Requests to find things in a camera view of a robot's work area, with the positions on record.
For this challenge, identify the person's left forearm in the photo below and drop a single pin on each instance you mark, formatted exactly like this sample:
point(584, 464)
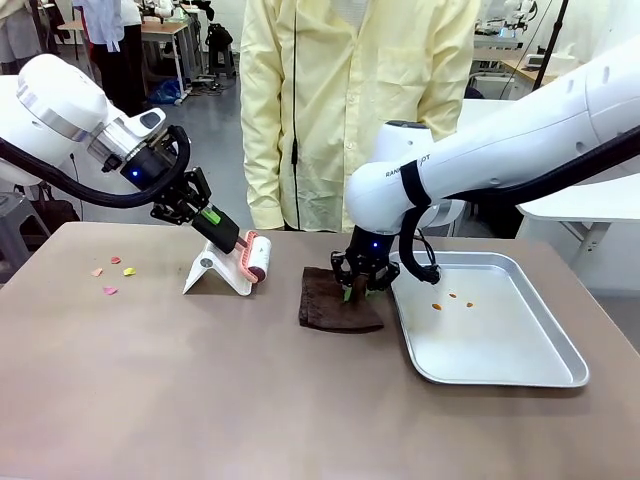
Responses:
point(445, 105)

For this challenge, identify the white folded stand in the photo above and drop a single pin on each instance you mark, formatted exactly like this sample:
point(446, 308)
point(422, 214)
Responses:
point(205, 272)

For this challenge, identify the white tissue box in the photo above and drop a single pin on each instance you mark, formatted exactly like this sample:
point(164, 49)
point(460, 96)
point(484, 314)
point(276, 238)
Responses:
point(569, 55)

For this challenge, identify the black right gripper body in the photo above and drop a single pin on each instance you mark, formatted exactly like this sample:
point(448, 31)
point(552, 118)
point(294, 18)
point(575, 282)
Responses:
point(372, 250)

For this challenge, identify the black tripod pole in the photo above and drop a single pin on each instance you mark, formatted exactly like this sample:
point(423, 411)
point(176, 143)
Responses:
point(548, 50)

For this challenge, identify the white table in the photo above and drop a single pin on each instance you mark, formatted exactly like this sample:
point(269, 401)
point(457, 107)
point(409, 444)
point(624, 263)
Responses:
point(590, 200)

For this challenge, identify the wooden top workbench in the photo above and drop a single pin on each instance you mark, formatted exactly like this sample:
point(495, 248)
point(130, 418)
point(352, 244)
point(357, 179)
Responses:
point(517, 72)

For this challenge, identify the dark brown bag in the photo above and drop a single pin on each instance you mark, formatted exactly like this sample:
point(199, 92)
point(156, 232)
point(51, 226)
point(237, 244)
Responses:
point(50, 215)

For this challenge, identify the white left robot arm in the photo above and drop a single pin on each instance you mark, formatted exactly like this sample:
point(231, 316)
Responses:
point(55, 110)

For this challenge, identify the pink paper scrap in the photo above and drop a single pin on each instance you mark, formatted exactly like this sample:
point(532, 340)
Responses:
point(110, 290)

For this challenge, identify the blue plastic bag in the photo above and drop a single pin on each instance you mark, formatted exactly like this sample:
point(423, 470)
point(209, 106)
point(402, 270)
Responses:
point(167, 92)

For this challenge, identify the brown cloth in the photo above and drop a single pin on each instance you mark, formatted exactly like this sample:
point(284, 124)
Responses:
point(320, 305)

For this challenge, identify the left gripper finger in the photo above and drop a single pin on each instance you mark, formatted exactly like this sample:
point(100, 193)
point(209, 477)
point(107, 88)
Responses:
point(199, 190)
point(175, 211)

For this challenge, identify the person's right forearm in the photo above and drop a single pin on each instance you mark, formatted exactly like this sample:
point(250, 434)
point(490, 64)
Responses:
point(262, 180)

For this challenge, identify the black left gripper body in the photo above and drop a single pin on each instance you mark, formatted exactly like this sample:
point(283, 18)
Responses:
point(145, 172)

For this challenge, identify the black stool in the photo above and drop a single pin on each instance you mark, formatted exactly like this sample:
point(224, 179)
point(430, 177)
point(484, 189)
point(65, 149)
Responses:
point(220, 40)

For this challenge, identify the small grey device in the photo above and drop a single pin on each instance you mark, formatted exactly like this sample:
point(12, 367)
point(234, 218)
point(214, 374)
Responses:
point(533, 61)

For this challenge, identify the person in white shirt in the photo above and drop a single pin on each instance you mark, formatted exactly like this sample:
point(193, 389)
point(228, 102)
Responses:
point(117, 65)

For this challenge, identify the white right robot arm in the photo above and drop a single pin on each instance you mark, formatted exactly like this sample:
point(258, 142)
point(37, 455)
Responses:
point(500, 145)

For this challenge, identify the person in pale clothes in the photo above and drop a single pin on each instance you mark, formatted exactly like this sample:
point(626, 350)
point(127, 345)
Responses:
point(17, 45)

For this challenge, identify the wooden top desk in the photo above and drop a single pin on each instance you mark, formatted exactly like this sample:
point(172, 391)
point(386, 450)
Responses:
point(165, 30)

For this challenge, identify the silver metal tray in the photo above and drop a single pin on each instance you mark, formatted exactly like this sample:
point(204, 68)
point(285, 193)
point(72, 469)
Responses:
point(475, 340)

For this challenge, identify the person in yellow coat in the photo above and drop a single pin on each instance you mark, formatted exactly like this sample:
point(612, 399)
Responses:
point(350, 75)

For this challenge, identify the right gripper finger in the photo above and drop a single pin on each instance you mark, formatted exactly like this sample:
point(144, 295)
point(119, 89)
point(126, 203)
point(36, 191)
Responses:
point(385, 280)
point(342, 272)

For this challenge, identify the grey metal chair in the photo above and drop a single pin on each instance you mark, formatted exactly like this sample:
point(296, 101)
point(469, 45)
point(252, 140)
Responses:
point(15, 235)

